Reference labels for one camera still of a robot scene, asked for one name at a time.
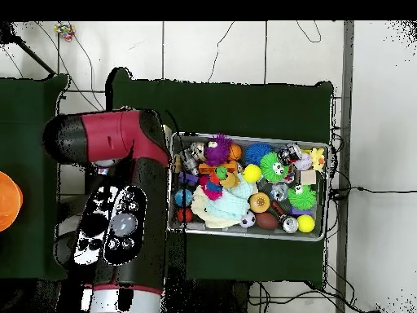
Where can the yellow ball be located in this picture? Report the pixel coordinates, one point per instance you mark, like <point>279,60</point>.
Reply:
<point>305,223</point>
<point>252,173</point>

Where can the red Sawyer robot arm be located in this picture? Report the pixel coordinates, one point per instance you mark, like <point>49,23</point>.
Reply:
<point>114,134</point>

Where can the green covered side table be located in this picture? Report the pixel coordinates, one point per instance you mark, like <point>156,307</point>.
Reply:
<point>26,130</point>

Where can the purple spiky monster toy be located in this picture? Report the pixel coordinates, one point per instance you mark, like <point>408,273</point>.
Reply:
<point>217,150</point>

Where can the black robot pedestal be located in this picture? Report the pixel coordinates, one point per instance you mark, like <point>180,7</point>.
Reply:
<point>215,300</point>

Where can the brown monkey toy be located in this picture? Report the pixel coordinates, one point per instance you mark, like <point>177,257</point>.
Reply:
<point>229,178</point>

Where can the small soccer ball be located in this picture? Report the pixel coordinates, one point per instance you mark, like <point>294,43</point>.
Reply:
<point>247,220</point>

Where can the shallow clear bin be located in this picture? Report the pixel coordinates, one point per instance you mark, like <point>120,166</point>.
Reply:
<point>287,139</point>

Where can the blue globe ball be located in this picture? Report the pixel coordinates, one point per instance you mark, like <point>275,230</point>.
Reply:
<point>184,197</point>

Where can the green spiky ball with eyes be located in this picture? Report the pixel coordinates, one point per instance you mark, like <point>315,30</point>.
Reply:
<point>273,166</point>

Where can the light teal cloth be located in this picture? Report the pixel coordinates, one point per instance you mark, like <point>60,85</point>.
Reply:
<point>228,203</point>

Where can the small orange basketball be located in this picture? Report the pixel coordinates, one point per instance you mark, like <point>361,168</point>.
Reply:
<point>235,152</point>

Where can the dark green table cloth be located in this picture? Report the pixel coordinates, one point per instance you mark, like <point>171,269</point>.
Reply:
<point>247,104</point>

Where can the orange bowl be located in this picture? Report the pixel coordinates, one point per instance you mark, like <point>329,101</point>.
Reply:
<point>8,199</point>

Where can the blue spiky ball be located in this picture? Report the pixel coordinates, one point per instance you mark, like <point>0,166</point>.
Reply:
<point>258,153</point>

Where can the small brown football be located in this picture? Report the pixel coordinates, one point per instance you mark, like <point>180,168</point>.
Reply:
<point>266,220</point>

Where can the small colourful toy on floor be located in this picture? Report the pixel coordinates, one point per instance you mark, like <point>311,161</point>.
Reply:
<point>64,29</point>

